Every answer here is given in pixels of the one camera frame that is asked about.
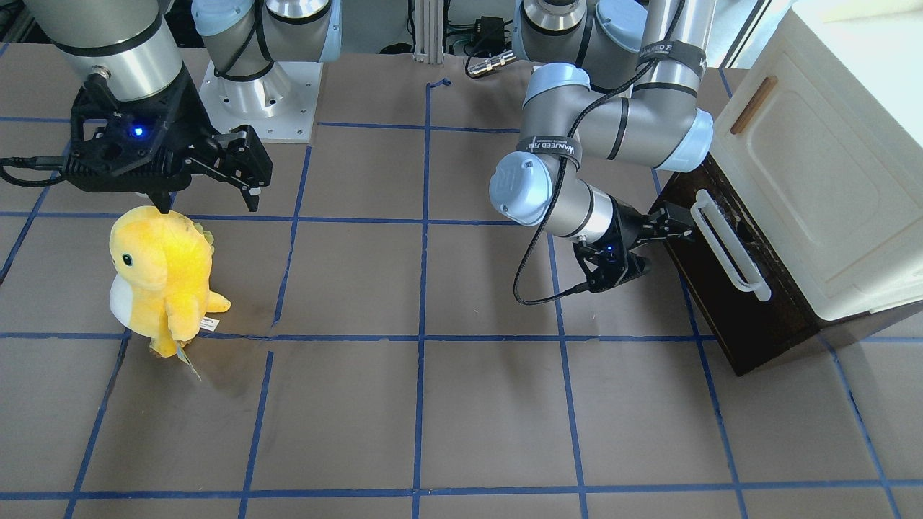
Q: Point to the white drawer handle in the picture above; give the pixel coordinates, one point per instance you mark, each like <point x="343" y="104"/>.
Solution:
<point x="728" y="249"/>

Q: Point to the white cabinet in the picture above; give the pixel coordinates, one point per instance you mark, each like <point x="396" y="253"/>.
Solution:
<point x="822" y="142"/>

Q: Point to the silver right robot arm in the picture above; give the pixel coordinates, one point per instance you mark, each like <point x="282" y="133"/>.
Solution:
<point x="130" y="43"/>

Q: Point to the aluminium frame post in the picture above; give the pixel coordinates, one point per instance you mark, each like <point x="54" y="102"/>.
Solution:
<point x="428" y="20"/>

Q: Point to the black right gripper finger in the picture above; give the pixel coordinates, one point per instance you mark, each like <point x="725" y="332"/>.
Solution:
<point x="238" y="158"/>
<point x="163" y="201"/>

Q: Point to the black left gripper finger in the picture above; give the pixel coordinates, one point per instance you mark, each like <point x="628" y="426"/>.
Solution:
<point x="666" y="217"/>
<point x="648" y="236"/>

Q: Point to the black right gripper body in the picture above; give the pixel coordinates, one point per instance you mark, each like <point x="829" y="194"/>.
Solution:
<point x="193" y="117"/>

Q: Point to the yellow plush dinosaur toy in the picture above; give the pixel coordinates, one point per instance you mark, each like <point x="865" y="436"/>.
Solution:
<point x="162" y="289"/>

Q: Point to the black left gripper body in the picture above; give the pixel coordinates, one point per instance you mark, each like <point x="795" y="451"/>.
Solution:
<point x="626" y="220"/>

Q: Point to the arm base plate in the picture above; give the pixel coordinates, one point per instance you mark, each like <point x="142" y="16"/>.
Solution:
<point x="279" y="106"/>

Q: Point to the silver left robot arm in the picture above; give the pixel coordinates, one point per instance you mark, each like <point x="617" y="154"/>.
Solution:
<point x="617" y="80"/>

